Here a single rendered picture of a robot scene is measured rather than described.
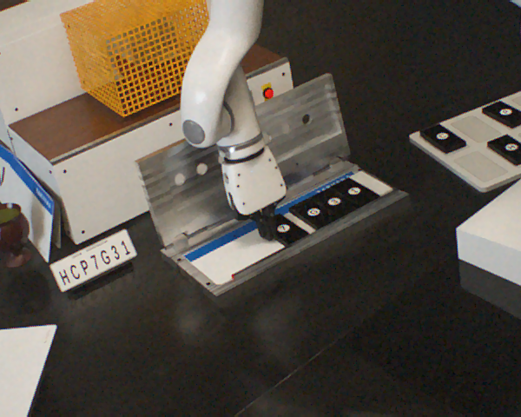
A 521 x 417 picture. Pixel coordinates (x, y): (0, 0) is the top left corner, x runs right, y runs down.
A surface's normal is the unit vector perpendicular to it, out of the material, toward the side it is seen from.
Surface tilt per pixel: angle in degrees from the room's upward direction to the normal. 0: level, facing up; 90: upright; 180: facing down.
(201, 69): 48
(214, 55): 41
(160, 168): 80
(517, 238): 4
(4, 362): 0
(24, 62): 90
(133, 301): 0
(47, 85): 90
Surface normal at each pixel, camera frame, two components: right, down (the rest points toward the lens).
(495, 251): -0.73, 0.46
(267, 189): 0.50, 0.17
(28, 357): -0.16, -0.83
